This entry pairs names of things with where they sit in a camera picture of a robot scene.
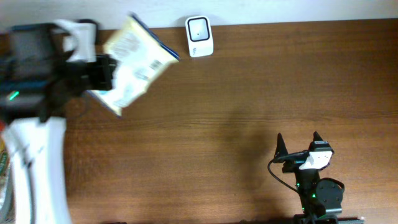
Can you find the yellow snack bag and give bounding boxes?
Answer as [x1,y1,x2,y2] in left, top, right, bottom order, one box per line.
[89,13,180,116]

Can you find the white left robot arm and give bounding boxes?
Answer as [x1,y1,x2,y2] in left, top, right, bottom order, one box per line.
[1,19,116,223]

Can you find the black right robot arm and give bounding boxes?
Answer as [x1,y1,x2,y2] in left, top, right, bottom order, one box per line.
[267,132,365,224]

